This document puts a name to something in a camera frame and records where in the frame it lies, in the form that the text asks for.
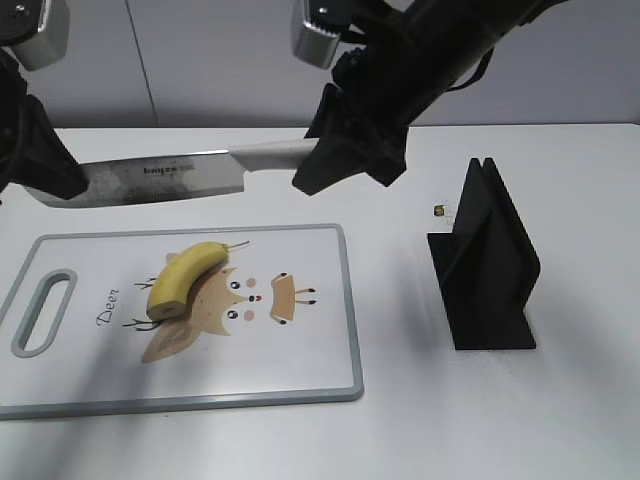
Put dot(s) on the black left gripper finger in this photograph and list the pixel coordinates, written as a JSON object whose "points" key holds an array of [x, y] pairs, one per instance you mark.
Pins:
{"points": [[55, 170]]}

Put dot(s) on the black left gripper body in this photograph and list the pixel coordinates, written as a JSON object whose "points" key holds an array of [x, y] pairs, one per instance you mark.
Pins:
{"points": [[20, 114]]}

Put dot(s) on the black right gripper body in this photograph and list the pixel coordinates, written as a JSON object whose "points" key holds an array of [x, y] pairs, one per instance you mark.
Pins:
{"points": [[365, 95]]}

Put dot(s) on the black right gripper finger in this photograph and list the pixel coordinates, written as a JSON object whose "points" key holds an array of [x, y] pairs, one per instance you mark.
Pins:
{"points": [[386, 153], [333, 159]]}

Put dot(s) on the white handled kitchen knife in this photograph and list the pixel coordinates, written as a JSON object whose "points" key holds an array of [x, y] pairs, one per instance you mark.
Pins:
{"points": [[143, 180]]}

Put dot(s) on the yellow banana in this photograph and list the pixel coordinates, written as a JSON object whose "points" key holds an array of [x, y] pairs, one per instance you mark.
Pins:
{"points": [[169, 292]]}

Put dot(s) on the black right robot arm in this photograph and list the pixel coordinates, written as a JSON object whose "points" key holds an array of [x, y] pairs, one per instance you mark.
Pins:
{"points": [[452, 41]]}

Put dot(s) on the black knife stand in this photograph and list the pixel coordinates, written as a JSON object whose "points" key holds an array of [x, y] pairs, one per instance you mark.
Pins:
{"points": [[486, 266]]}

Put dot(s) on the white deer cutting board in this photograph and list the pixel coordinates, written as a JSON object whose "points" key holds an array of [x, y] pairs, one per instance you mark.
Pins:
{"points": [[275, 326]]}

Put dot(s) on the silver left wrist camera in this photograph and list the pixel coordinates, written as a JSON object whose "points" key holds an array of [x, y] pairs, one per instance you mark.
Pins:
{"points": [[36, 31]]}

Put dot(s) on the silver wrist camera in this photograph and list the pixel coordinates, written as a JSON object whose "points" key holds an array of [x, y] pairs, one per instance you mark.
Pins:
{"points": [[317, 28], [36, 31]]}

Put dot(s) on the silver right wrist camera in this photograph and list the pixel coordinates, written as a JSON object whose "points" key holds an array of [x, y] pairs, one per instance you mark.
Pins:
{"points": [[317, 28]]}

